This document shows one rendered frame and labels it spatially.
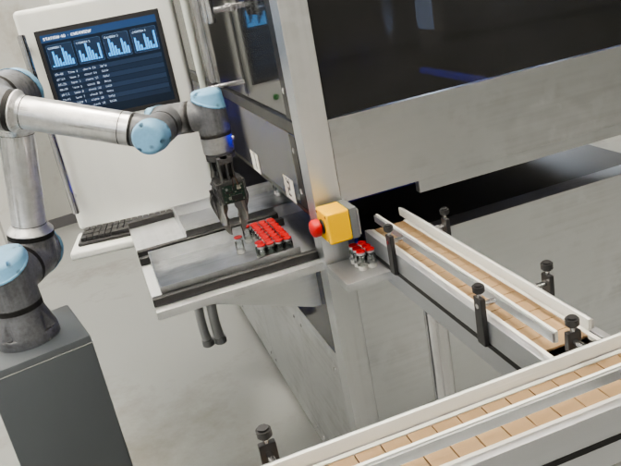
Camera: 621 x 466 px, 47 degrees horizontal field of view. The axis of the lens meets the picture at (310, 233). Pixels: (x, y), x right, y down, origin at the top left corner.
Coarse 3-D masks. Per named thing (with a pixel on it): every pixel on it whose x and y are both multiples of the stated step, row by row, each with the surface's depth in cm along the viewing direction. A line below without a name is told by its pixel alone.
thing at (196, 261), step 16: (192, 240) 188; (208, 240) 189; (224, 240) 191; (160, 256) 186; (176, 256) 188; (192, 256) 186; (208, 256) 184; (224, 256) 182; (240, 256) 180; (256, 256) 178; (272, 256) 169; (160, 272) 180; (176, 272) 178; (192, 272) 176; (208, 272) 174; (224, 272) 166; (160, 288) 163; (176, 288) 163
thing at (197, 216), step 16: (256, 192) 226; (272, 192) 225; (176, 208) 219; (192, 208) 221; (208, 208) 222; (256, 208) 213; (272, 208) 202; (288, 208) 203; (192, 224) 210; (208, 224) 208
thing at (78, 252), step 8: (112, 240) 234; (120, 240) 232; (128, 240) 232; (80, 248) 232; (88, 248) 231; (96, 248) 231; (104, 248) 231; (112, 248) 231; (120, 248) 232; (72, 256) 230; (80, 256) 230; (88, 256) 231
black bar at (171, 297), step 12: (312, 252) 170; (264, 264) 167; (276, 264) 167; (288, 264) 168; (228, 276) 165; (240, 276) 165; (252, 276) 166; (180, 288) 163; (192, 288) 162; (204, 288) 163; (216, 288) 164; (156, 300) 160; (168, 300) 161
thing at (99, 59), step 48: (96, 0) 227; (144, 0) 230; (48, 48) 229; (96, 48) 232; (144, 48) 234; (48, 96) 235; (96, 96) 237; (144, 96) 239; (96, 144) 242; (192, 144) 247; (96, 192) 248; (144, 192) 250; (192, 192) 253
